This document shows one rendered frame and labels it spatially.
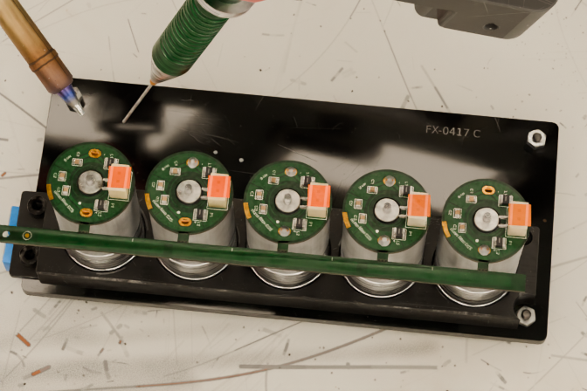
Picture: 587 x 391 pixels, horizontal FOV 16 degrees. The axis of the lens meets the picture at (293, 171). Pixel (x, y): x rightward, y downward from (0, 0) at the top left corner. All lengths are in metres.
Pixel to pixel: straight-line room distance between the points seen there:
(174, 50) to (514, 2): 0.15
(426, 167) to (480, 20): 0.26
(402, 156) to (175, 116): 0.07
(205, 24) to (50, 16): 0.19
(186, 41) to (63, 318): 0.16
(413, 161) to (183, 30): 0.16
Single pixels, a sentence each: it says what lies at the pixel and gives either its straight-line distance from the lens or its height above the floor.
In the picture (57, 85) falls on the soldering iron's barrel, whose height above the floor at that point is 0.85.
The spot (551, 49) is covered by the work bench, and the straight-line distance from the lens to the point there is 0.66.
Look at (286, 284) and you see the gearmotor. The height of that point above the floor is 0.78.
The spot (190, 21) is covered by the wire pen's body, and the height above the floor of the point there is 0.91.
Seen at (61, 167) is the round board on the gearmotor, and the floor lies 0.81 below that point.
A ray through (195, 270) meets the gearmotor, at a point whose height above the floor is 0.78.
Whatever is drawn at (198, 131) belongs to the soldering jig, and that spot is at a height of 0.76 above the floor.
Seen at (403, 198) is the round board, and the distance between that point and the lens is 0.57.
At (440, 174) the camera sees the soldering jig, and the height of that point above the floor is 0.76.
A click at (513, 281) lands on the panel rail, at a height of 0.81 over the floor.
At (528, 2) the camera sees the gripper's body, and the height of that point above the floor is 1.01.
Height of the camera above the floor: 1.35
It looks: 69 degrees down
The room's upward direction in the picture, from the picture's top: straight up
